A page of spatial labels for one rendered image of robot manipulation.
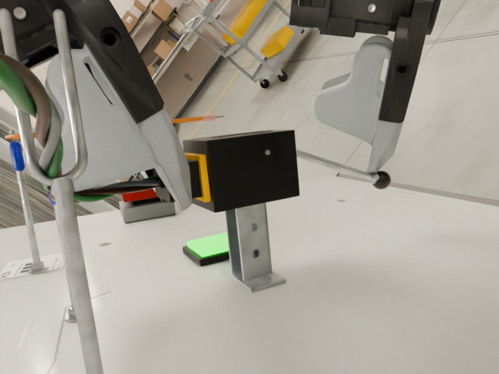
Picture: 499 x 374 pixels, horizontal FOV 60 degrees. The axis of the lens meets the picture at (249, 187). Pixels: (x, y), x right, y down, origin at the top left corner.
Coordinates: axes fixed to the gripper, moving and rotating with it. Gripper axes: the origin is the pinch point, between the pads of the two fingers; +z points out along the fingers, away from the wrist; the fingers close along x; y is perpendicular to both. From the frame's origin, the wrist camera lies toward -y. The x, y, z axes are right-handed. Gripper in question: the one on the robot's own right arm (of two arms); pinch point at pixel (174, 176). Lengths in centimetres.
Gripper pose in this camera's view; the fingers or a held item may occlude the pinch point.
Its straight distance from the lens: 24.7
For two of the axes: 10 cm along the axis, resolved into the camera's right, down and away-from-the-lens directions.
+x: 4.5, 1.0, -8.9
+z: 4.6, 8.3, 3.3
